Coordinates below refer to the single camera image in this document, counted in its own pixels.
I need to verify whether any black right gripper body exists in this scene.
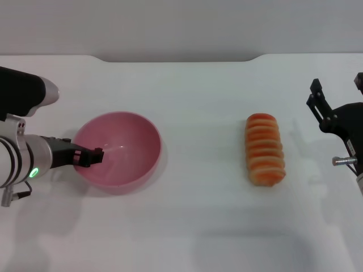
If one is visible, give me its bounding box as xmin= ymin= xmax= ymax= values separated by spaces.
xmin=319 ymin=101 xmax=363 ymax=174

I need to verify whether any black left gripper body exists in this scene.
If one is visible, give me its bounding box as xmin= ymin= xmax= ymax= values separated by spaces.
xmin=42 ymin=136 xmax=79 ymax=170

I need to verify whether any right arm connector cable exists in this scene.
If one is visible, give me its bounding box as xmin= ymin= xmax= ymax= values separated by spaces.
xmin=332 ymin=156 xmax=363 ymax=181

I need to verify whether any pink plastic bowl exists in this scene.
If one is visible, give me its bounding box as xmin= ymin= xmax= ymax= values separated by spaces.
xmin=72 ymin=111 xmax=162 ymax=196

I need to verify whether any left arm connector cable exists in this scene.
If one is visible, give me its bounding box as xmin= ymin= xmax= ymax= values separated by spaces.
xmin=1 ymin=181 xmax=32 ymax=207

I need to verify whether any orange ridged bread loaf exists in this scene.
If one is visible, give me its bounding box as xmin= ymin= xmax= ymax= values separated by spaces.
xmin=244 ymin=113 xmax=287 ymax=188

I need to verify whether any arm connector cable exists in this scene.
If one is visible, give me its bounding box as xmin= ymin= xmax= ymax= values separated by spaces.
xmin=332 ymin=156 xmax=363 ymax=181
xmin=1 ymin=181 xmax=32 ymax=207

